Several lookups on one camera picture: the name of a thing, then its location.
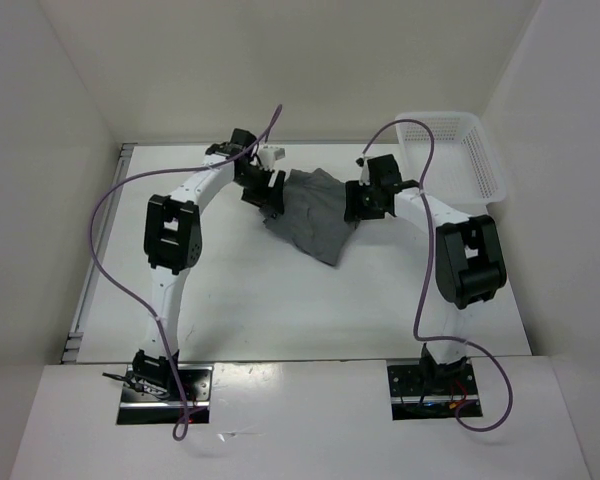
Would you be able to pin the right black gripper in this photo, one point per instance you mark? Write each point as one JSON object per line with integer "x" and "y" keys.
{"x": 353, "y": 193}

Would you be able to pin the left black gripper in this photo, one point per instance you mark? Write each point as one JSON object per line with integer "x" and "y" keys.
{"x": 267, "y": 195}

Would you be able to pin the grey shorts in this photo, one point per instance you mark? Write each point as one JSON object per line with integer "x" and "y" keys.
{"x": 313, "y": 218}

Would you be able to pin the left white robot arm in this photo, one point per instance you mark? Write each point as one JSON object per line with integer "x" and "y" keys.
{"x": 173, "y": 240}

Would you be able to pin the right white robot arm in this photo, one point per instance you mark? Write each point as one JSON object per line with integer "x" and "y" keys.
{"x": 464, "y": 263}

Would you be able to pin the white plastic basket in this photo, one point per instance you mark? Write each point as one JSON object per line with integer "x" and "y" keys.
{"x": 465, "y": 169}

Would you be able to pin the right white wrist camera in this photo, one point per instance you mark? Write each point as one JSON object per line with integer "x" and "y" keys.
{"x": 365, "y": 176}

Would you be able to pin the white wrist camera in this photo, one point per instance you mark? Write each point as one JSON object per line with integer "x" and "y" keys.
{"x": 365, "y": 176}
{"x": 269, "y": 155}

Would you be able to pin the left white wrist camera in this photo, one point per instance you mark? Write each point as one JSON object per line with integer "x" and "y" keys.
{"x": 269, "y": 155}

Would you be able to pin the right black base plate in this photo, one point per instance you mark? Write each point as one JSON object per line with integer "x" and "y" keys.
{"x": 416, "y": 393}

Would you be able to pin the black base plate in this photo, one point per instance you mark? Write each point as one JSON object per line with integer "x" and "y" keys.
{"x": 416, "y": 393}
{"x": 143, "y": 405}

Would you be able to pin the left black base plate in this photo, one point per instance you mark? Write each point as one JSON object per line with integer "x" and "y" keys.
{"x": 143, "y": 405}

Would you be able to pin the aluminium table edge rail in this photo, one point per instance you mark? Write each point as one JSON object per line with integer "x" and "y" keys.
{"x": 99, "y": 234}

